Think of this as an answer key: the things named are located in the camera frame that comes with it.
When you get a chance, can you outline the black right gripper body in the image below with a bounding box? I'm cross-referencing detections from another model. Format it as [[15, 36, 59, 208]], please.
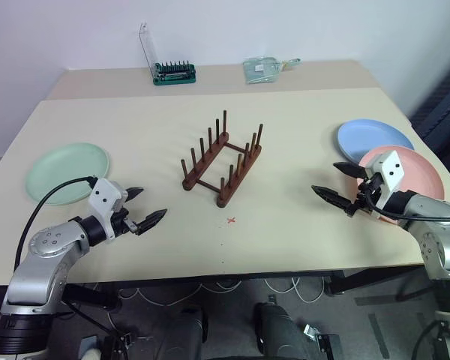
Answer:
[[347, 172, 386, 218]]

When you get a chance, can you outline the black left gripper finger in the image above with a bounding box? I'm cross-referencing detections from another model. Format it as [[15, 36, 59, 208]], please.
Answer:
[[126, 186, 146, 206], [136, 208, 169, 236]]

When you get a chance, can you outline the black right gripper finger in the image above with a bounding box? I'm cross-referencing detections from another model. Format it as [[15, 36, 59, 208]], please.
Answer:
[[310, 184, 356, 216], [332, 161, 369, 181]]

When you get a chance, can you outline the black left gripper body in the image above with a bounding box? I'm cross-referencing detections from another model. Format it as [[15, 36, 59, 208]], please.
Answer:
[[110, 204, 141, 239]]

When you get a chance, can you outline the brown wooden dish rack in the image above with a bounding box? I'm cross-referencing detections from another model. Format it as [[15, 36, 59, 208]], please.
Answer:
[[181, 109, 265, 209]]

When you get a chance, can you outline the blue plate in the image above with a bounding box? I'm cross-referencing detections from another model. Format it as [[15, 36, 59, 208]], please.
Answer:
[[336, 118, 416, 161]]

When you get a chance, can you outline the red plate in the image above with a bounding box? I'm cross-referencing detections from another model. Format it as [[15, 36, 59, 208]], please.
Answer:
[[355, 145, 446, 227]]

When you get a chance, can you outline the green plate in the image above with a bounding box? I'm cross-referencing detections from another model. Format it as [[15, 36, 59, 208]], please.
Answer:
[[25, 142, 110, 206]]

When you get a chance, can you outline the dark rounded shape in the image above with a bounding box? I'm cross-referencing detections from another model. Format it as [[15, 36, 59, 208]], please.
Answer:
[[160, 305, 208, 360], [253, 301, 313, 360]]

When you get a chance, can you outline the green screwdriver bit case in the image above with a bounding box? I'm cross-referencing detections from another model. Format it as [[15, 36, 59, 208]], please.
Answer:
[[139, 22, 198, 86]]

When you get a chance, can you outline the mint green packaged item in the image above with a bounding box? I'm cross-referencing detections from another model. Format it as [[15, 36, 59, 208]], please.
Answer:
[[242, 55, 302, 86]]

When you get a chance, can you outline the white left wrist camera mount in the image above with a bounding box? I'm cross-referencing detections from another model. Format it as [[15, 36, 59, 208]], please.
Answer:
[[88, 178, 129, 239]]

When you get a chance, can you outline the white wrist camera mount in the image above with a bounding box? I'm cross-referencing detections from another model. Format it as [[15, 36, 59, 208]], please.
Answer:
[[88, 178, 129, 239], [365, 151, 406, 197]]

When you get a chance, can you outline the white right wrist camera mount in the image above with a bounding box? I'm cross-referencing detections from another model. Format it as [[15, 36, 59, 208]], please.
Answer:
[[365, 151, 406, 197]]

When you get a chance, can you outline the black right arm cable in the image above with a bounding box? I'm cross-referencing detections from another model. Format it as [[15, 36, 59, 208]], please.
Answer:
[[361, 183, 450, 222]]

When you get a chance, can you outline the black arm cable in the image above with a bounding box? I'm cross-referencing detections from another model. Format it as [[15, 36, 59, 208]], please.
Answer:
[[13, 175, 98, 277], [361, 183, 450, 222]]

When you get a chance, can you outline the white floor cable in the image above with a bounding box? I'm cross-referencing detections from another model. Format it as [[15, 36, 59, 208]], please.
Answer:
[[265, 276, 326, 303], [115, 277, 245, 303]]

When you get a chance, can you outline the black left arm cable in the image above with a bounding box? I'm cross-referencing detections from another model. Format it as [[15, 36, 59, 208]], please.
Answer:
[[13, 175, 98, 277]]

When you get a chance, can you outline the black table frame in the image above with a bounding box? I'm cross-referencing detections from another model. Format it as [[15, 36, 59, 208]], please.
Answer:
[[63, 264, 431, 312]]

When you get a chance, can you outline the metal floor bracket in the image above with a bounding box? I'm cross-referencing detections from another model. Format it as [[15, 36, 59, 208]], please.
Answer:
[[302, 322, 341, 353]]

